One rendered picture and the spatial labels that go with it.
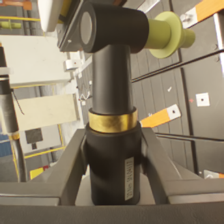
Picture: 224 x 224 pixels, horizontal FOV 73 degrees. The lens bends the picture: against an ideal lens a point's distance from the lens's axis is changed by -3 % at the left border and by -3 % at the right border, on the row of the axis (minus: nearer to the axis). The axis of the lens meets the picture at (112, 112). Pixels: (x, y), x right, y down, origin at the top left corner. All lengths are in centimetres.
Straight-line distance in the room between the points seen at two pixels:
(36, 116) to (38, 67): 127
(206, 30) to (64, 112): 435
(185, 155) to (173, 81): 15
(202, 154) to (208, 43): 20
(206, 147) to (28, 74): 438
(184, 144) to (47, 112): 425
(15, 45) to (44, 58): 73
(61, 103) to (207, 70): 434
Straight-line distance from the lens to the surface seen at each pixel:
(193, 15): 33
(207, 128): 32
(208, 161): 34
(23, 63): 459
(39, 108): 446
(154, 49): 17
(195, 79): 32
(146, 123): 40
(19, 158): 73
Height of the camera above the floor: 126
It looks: 28 degrees down
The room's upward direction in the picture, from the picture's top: 101 degrees counter-clockwise
